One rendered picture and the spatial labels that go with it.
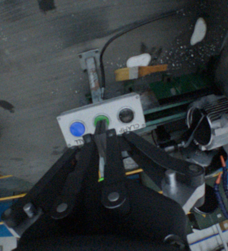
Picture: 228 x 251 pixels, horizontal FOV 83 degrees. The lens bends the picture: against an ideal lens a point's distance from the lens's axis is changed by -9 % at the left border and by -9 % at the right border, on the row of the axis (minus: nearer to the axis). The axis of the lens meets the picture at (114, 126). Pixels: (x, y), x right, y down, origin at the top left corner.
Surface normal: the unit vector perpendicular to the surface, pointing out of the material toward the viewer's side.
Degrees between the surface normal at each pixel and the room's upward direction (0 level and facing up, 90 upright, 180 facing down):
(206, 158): 90
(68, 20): 0
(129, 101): 39
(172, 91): 90
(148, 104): 90
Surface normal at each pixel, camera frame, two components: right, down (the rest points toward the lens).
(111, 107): 0.06, 0.29
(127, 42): 0.21, 0.81
